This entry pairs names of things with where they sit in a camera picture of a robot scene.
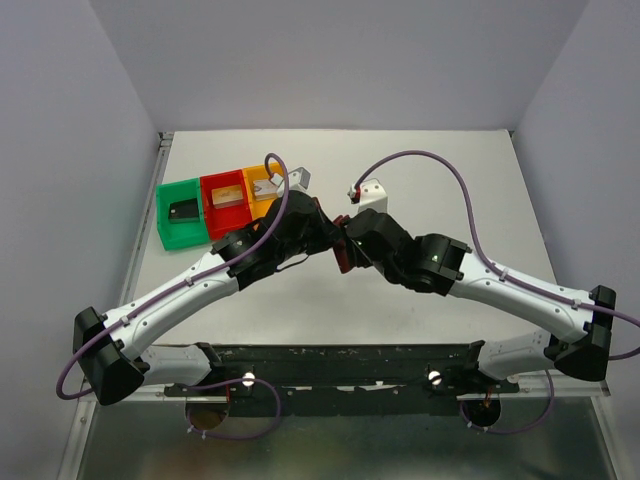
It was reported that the yellow plastic bin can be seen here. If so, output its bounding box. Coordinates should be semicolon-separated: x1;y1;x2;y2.
242;165;277;219

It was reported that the red plastic bin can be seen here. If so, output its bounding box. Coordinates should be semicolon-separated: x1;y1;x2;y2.
200;170;252;240

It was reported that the gold card stack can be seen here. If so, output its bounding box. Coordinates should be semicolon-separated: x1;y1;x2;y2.
211;184;244;208

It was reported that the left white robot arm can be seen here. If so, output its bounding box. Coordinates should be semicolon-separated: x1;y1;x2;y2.
72;191;341;406

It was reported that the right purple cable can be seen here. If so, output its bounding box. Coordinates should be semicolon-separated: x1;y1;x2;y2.
354;149;640;435

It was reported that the silver card stack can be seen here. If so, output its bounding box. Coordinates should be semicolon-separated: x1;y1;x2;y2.
252;179;278;201

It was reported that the black card stack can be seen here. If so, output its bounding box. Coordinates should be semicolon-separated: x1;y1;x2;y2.
167;198;200;224

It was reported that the green plastic bin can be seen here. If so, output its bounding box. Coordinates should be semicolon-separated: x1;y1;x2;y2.
155;178;209;251

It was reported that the aluminium frame rail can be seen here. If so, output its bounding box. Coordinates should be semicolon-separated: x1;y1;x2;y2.
115;131;175;307

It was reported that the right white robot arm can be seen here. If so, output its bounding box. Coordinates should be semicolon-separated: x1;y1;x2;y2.
343;209;615;392

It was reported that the red leather card holder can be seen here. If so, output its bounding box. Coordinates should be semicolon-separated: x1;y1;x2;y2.
333;215;360;274

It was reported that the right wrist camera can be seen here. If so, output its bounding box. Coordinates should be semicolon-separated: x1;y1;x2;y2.
347;179;388;214

